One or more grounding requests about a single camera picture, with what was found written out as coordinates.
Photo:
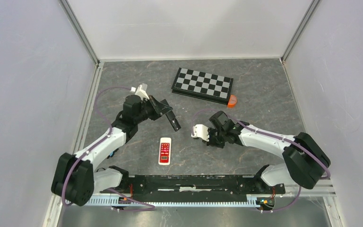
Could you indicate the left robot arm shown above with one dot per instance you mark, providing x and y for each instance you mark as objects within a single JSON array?
[{"x": 76, "y": 179}]

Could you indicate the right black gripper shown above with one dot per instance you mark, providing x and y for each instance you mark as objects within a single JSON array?
[{"x": 211, "y": 142}]

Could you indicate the black grey checkerboard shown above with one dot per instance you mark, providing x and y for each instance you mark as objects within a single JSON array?
[{"x": 202, "y": 85}]

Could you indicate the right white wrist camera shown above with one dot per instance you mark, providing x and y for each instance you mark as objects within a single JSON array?
[{"x": 200, "y": 131}]

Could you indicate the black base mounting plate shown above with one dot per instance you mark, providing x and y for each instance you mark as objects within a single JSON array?
[{"x": 196, "y": 188}]

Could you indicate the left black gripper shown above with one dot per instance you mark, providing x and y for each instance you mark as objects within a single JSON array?
[{"x": 157, "y": 106}]

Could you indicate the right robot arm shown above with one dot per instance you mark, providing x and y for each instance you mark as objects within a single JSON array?
[{"x": 304, "y": 162}]

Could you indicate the orange round object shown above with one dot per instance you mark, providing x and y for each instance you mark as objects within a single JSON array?
[{"x": 232, "y": 101}]

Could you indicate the white red remote control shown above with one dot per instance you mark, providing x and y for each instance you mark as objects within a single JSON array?
[{"x": 165, "y": 149}]

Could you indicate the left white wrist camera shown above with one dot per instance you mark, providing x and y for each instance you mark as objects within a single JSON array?
[{"x": 140, "y": 91}]

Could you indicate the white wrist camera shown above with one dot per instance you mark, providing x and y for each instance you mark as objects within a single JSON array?
[
  {"x": 200, "y": 131},
  {"x": 140, "y": 91}
]

